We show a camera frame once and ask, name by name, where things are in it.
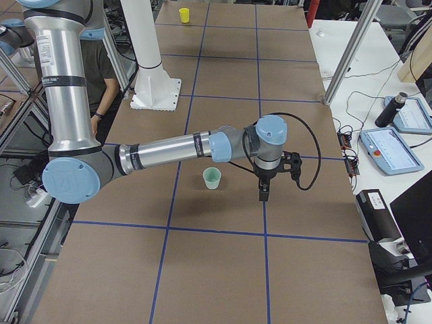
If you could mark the aluminium frame post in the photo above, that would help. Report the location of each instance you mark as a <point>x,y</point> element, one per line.
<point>367,16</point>

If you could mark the far blue teach pendant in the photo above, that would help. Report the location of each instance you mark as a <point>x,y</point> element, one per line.
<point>412,118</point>

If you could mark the black computer monitor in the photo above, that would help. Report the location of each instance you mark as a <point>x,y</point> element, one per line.
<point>412,212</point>

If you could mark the black water bottle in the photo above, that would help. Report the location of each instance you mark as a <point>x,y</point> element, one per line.
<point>391,109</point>

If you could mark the yellow plastic cup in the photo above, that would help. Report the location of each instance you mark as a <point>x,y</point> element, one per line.
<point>184,13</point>

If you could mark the white power strip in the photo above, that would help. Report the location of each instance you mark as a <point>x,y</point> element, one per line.
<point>37,198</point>

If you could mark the blue teach pendant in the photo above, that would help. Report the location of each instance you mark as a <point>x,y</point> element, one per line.
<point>412,118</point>
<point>389,151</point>

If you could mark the green plastic cup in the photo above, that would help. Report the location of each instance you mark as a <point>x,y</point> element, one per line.
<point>212,177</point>

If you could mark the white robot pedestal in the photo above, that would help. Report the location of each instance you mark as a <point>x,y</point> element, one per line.
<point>154,88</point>

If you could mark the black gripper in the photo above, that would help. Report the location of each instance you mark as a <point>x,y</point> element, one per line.
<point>264,175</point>

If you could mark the near blue teach pendant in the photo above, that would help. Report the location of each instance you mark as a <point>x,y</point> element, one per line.
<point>389,151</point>

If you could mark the seated person in dark shirt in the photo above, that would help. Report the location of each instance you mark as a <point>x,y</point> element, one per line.
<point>104,94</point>

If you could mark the black box with label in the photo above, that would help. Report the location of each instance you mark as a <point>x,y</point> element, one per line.
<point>376,218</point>

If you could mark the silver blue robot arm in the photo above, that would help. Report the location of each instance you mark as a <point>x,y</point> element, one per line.
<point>14,36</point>
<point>79,165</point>

